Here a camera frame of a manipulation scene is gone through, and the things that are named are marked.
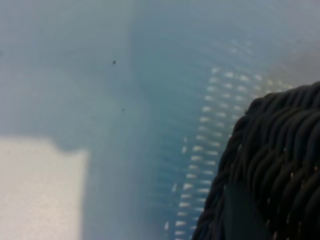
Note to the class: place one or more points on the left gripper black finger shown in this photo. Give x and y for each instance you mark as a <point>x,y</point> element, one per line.
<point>240,217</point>

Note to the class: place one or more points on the dark brown wicker basket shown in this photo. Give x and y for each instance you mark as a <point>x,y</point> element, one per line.
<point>280,140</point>

